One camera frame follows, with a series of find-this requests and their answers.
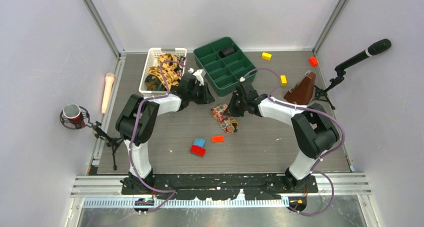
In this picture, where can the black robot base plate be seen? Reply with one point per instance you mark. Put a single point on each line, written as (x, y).
(219, 187)

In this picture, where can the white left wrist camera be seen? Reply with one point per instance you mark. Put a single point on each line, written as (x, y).
(199, 74)

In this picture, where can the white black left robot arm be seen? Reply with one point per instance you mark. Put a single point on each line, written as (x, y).
(138, 118)

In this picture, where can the dark floral rose tie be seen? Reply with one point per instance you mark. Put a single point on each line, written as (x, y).
(179, 70)

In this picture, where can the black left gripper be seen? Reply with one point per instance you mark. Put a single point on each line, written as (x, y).
(207, 97)

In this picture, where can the small orange lego brick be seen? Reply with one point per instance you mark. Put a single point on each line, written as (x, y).
(218, 138)

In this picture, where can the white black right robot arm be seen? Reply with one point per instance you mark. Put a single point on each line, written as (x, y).
(314, 130)

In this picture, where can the red silver studio microphone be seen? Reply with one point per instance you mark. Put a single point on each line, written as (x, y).
(76, 117)

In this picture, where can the black handheld microphone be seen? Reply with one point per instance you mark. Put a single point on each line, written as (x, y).
(374, 49)

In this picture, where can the red lego brick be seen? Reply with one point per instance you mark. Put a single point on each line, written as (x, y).
(197, 150)

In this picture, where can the orange red block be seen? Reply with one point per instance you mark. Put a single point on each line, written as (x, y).
(313, 61)

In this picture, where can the white perforated plastic basket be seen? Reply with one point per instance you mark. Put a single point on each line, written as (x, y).
(151, 60)

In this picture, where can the brown wooden metronome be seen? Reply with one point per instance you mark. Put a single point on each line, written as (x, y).
(301, 93)

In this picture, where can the rolled dark striped tie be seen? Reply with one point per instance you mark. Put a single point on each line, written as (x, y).
(227, 51)

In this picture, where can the blue lego brick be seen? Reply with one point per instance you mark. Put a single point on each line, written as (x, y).
(199, 142)

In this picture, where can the colourful shell pattern tie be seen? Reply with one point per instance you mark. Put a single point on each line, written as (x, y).
(228, 124)

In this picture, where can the green compartment tray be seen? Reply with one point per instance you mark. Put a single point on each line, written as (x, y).
(223, 74)

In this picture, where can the black microphone tripod stand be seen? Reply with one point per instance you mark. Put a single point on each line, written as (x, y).
(322, 94)

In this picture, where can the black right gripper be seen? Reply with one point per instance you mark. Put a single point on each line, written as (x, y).
(231, 111)

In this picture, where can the yellow beetle pattern tie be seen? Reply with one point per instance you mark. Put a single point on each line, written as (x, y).
(165, 70)

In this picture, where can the brown green leaf tie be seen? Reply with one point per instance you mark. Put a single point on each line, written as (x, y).
(153, 83)

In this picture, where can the yellow block near tray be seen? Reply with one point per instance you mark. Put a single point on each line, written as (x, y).
(266, 56)

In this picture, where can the yellow block upright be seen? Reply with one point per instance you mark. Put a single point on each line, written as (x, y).
(283, 80)

